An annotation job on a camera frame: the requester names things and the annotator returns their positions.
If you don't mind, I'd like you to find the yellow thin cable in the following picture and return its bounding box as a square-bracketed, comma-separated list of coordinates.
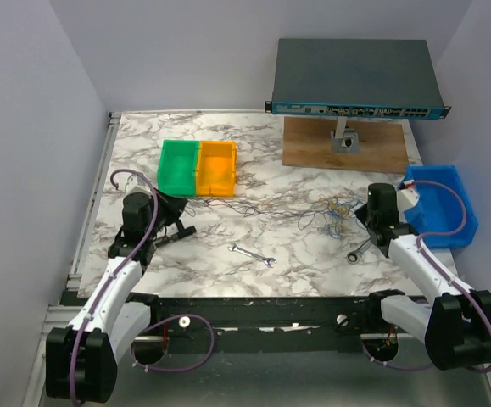
[315, 194, 359, 223]

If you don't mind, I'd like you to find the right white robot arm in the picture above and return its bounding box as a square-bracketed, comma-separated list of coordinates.
[355, 183, 491, 373]

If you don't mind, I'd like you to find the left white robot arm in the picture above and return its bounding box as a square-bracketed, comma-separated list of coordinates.
[45, 192, 196, 403]

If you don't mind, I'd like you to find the black T-shaped pipe fitting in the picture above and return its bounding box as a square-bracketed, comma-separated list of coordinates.
[154, 220, 197, 248]

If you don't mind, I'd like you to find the green plastic bin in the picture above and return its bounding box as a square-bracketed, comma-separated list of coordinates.
[157, 140, 200, 197]

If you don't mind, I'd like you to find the ratcheting combination wrench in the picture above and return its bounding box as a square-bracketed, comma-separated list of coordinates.
[346, 240, 371, 265]

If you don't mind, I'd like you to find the orange plastic bin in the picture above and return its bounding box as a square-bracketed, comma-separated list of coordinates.
[196, 141, 237, 197]

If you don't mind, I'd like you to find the blue plastic bin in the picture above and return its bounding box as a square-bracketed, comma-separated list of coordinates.
[400, 165, 478, 249]

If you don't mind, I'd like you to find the brown wooden board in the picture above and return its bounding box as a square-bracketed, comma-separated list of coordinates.
[282, 116, 409, 174]

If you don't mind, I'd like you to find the small open-end wrench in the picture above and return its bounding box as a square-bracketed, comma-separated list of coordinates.
[228, 243, 276, 268]

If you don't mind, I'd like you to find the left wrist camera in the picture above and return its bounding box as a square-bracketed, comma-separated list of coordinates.
[123, 176, 151, 195]

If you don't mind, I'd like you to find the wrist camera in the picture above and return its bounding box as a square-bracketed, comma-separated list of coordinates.
[123, 176, 151, 195]
[396, 180, 420, 212]

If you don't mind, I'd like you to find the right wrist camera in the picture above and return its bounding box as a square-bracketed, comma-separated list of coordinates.
[396, 180, 420, 212]

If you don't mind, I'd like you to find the grey metal switch stand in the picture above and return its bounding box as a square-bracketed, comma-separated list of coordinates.
[330, 117, 360, 154]

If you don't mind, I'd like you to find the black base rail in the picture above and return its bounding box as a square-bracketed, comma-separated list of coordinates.
[58, 292, 416, 354]

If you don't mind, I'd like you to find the grey network switch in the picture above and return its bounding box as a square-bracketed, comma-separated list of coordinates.
[265, 38, 450, 120]

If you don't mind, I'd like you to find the aluminium frame rail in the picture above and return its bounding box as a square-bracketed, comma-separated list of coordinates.
[41, 111, 121, 340]

